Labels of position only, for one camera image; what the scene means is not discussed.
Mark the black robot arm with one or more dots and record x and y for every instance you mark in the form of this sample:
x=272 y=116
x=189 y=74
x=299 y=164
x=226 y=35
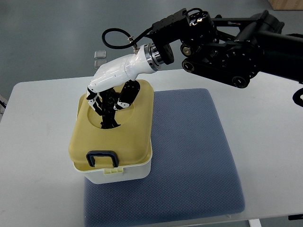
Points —
x=228 y=50

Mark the cardboard box corner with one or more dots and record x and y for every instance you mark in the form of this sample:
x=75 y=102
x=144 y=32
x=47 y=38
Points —
x=286 y=4

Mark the clear floor tile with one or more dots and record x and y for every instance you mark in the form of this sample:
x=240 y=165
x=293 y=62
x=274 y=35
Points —
x=99 y=62
x=100 y=54

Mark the lower clear floor tile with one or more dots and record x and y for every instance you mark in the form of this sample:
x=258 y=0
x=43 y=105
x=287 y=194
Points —
x=99 y=62

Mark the black object bottom right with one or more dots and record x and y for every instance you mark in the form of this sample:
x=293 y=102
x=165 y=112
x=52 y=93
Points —
x=295 y=217

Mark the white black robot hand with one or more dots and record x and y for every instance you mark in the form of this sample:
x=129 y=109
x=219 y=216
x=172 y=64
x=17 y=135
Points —
x=114 y=86

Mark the blue grey cushion mat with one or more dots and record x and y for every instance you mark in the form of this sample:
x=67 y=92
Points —
x=193 y=173

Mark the white storage box body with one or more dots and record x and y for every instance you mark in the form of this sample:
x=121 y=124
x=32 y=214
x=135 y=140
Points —
x=118 y=172

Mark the yellow storage box lid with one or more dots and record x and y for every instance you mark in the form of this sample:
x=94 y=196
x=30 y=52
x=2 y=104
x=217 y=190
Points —
x=125 y=147

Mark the white table leg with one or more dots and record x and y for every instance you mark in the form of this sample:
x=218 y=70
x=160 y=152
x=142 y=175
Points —
x=255 y=223

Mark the upper clear floor tile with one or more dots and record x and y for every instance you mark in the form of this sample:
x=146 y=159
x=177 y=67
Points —
x=100 y=54

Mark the paper with black writing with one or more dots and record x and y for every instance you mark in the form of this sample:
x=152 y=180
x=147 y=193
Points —
x=3 y=105

